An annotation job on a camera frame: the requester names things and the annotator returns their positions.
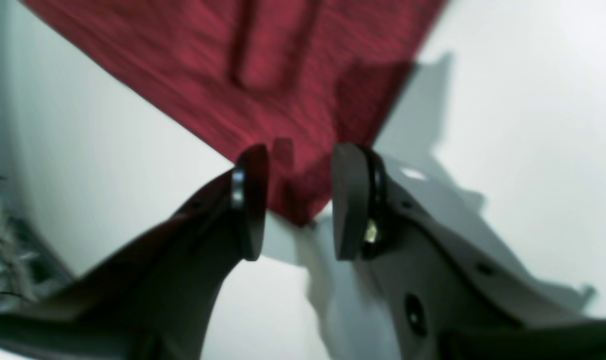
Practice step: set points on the dark red long-sleeve shirt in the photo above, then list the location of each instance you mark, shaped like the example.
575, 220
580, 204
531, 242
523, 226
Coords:
295, 75

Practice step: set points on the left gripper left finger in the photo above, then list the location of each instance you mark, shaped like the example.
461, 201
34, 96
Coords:
153, 299

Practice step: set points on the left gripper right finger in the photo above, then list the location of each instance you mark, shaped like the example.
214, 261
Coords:
449, 298

